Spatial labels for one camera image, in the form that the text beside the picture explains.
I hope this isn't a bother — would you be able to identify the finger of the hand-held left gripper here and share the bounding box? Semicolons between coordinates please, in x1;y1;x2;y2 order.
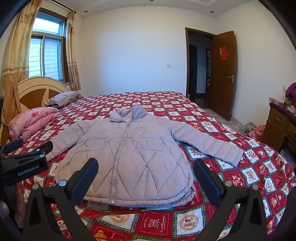
28;141;54;160
0;138;24;156

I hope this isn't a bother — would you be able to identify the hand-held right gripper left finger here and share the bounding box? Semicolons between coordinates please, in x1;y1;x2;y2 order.
23;158;99;241

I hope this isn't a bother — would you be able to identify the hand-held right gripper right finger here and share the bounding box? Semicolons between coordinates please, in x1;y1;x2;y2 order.
193;159;274;241

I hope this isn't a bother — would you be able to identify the light quilted puffer jacket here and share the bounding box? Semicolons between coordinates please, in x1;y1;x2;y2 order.
48;104;244;208

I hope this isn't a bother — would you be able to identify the pink folded quilt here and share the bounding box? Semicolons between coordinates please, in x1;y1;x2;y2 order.
8;107;58;141

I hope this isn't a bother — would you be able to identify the red printed bedspread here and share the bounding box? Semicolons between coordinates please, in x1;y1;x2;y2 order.
1;91;296;241

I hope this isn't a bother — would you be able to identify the striped pillow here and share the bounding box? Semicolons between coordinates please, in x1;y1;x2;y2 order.
44;91;82;107

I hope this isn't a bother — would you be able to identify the cream and brown headboard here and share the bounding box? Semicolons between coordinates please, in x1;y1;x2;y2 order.
17;77;71;109

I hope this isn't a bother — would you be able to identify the grey patterned cloth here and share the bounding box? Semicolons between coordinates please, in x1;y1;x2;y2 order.
242;122;258;133

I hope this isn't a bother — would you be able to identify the red bag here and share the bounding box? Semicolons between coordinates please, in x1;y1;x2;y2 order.
248;125;266;142

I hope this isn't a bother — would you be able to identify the wide beige patterned curtain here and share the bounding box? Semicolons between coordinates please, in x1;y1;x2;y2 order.
0;0;42;127

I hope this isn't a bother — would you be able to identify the wooden dresser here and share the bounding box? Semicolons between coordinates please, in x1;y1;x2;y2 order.
261;103;296;152

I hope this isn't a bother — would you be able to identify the brown wooden door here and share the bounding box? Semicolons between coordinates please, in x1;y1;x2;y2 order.
210;31;238;121

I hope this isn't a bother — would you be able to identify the narrow beige patterned curtain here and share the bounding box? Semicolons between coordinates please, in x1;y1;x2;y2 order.
66;10;82;91

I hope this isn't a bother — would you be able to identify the window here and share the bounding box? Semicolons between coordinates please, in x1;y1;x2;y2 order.
28;11;67;82

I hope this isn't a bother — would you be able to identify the pink box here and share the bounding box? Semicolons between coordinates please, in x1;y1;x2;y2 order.
268;97;287;109

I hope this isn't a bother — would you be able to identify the purple cloth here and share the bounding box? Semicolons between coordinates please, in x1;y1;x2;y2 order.
285;83;296;102

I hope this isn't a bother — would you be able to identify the red paper door decoration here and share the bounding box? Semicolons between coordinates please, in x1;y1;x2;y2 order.
219;46;229;61

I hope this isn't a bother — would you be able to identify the curtain rod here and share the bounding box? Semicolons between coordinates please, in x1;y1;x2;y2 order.
40;6;73;11

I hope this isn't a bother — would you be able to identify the dark wooden door frame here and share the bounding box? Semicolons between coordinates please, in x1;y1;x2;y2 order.
185;27;216;109

